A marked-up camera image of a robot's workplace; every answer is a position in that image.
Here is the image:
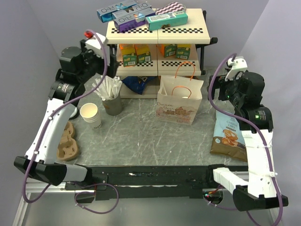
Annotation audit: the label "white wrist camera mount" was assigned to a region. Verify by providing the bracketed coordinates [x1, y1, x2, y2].
[225, 56, 247, 81]
[85, 33, 110, 58]

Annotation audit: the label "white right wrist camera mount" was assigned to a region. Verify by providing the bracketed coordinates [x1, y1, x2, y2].
[225, 56, 247, 81]

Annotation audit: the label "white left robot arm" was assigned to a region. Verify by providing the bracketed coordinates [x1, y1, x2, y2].
[14, 39, 118, 189]

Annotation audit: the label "green orange box far right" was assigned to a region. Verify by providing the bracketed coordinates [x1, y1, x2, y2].
[175, 44, 191, 60]

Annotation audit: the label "bundle of wrapped white straws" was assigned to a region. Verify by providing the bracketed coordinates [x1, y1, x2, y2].
[94, 76, 122, 101]

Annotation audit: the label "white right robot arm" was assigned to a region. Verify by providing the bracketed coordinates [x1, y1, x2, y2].
[205, 71, 289, 211]

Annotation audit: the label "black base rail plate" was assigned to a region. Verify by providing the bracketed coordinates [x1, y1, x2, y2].
[22, 165, 250, 201]

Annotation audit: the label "green orange box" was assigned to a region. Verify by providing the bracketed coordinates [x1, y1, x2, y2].
[134, 44, 151, 64]
[157, 44, 177, 58]
[175, 44, 191, 60]
[119, 44, 137, 67]

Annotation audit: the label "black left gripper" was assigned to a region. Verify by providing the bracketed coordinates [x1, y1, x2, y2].
[77, 40, 119, 83]

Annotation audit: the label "green orange box far left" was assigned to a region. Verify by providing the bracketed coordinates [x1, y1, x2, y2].
[119, 44, 137, 67]

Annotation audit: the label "pink wavy pattern pouch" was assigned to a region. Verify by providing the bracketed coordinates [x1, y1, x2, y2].
[155, 2, 186, 15]

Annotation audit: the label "blue snack bag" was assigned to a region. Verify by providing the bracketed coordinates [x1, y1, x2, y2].
[122, 76, 156, 95]

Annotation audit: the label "stack of white lids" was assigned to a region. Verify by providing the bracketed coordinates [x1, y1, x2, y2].
[69, 107, 79, 120]

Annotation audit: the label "stack of white paper cups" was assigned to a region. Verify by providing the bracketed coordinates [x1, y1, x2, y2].
[79, 103, 102, 129]

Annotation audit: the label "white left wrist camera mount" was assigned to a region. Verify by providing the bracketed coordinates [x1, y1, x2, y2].
[85, 33, 110, 58]

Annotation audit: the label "blue toothpaste box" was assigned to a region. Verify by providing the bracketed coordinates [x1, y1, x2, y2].
[112, 2, 152, 19]
[97, 0, 137, 23]

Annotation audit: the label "paper takeout bag orange handles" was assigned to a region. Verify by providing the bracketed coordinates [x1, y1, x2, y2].
[155, 61, 204, 125]

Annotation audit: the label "purple toothpaste box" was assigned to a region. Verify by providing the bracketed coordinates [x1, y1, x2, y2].
[114, 13, 146, 32]

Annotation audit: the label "brown cardboard cup carrier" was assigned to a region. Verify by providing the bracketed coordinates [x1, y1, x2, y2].
[56, 121, 79, 161]

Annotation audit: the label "brown chips bag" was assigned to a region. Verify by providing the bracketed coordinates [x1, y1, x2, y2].
[210, 111, 247, 162]

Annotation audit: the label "grey straw holder cup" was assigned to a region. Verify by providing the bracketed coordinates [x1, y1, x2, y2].
[102, 94, 123, 116]

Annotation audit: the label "cream two-tier shelf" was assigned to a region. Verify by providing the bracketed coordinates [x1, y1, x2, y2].
[99, 8, 218, 98]

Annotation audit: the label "teal toothpaste box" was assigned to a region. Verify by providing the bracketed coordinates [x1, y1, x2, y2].
[145, 11, 188, 31]

